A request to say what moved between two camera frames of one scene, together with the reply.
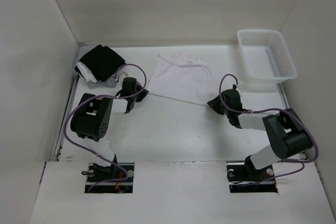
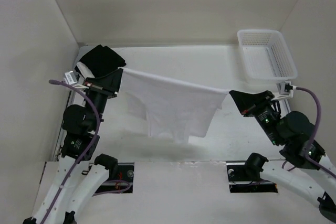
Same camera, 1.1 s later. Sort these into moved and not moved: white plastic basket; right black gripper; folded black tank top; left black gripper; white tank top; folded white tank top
Moved: right black gripper; left black gripper; white tank top
Not moved: folded white tank top; white plastic basket; folded black tank top
